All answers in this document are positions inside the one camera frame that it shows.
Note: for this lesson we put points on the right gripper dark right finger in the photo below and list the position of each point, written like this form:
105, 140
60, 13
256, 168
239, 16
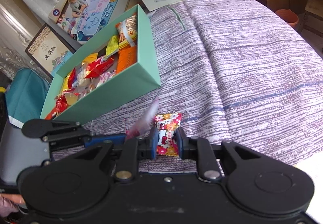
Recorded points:
182, 142

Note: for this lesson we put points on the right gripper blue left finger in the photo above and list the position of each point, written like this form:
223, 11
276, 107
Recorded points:
152, 143

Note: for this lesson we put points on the floral candy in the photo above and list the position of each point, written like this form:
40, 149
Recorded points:
167, 124

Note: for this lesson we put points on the red orange long packet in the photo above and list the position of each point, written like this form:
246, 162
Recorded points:
52, 114

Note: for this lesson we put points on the orange foil snack packet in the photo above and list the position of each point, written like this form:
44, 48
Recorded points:
126, 58

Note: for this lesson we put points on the rainbow Skittles packet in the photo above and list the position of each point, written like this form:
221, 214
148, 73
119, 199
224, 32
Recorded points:
98, 67

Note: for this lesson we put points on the yellow green candy bar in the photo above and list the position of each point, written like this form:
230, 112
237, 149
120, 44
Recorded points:
112, 46

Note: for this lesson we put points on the clear bag white candy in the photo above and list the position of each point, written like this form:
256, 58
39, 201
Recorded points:
82, 81

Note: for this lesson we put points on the yellow orange packet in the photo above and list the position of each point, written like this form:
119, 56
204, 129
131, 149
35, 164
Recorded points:
89, 59

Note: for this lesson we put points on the orange striped cracker packet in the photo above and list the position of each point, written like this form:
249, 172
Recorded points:
127, 30

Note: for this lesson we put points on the pink translucent candy bag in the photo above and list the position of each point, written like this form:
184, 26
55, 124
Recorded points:
143, 123

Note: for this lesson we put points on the jelly cup white lid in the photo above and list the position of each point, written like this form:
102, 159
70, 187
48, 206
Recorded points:
71, 98

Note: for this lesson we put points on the pink patterned white packet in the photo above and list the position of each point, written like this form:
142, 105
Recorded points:
105, 77

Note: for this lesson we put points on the person's left hand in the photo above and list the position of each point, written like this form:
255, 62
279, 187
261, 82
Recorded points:
9, 203

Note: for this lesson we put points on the teal and white cushion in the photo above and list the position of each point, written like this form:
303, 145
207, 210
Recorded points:
25, 97

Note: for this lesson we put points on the mint green cardboard box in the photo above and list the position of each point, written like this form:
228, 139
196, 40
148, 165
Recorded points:
137, 80

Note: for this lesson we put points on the purple striped tablecloth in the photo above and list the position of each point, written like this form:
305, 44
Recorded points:
235, 71

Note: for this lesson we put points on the brown pineapple cake box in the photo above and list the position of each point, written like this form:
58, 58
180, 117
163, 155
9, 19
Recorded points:
49, 50

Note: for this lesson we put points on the water doodle mat box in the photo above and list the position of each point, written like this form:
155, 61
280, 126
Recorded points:
82, 19

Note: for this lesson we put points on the white lace curtain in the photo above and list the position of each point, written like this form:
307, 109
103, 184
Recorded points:
20, 22

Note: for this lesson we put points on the orange flower pot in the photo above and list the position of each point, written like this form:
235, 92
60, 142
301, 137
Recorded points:
288, 16

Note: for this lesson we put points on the wooden stool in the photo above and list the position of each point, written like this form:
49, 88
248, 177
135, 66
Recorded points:
313, 9

